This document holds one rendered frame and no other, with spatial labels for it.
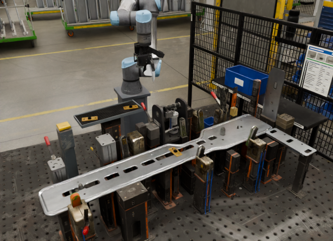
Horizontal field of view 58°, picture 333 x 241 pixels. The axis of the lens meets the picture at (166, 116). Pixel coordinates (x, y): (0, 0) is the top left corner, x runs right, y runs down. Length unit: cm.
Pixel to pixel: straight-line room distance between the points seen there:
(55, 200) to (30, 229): 38
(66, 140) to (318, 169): 160
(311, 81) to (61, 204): 166
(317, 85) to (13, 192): 200
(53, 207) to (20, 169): 84
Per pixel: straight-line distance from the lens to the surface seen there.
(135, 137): 165
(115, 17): 168
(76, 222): 128
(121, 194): 139
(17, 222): 188
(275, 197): 194
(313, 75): 218
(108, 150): 159
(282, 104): 225
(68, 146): 172
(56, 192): 151
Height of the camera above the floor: 198
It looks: 29 degrees down
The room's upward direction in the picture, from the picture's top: straight up
